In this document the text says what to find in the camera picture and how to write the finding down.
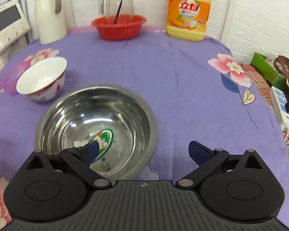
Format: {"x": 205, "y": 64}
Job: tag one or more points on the purple floral tablecloth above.
{"x": 189, "y": 98}

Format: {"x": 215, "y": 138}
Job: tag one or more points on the white power strip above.
{"x": 279, "y": 104}

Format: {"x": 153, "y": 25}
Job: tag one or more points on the clear glass pitcher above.
{"x": 116, "y": 1}

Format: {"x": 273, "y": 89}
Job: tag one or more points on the brown sandal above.
{"x": 281, "y": 64}

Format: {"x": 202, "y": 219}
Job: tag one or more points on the white ceramic patterned bowl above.
{"x": 43, "y": 81}

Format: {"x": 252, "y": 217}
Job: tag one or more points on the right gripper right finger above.
{"x": 209, "y": 161}

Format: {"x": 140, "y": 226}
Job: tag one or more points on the yellow dish soap bottle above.
{"x": 187, "y": 19}

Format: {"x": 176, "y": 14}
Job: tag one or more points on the purple translucent plastic bowl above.
{"x": 9, "y": 79}

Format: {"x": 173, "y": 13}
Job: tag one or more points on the black stirring stick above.
{"x": 125, "y": 9}

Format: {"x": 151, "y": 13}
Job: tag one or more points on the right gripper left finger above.
{"x": 79, "y": 160}

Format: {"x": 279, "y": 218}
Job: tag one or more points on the white thermos jug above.
{"x": 50, "y": 21}

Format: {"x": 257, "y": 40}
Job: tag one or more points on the stainless steel bowl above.
{"x": 118, "y": 119}

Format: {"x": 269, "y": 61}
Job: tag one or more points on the white water dispenser appliance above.
{"x": 13, "y": 30}

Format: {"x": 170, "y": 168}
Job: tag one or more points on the red plastic colander basket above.
{"x": 126, "y": 27}

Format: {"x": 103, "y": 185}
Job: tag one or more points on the green cardboard box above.
{"x": 273, "y": 78}

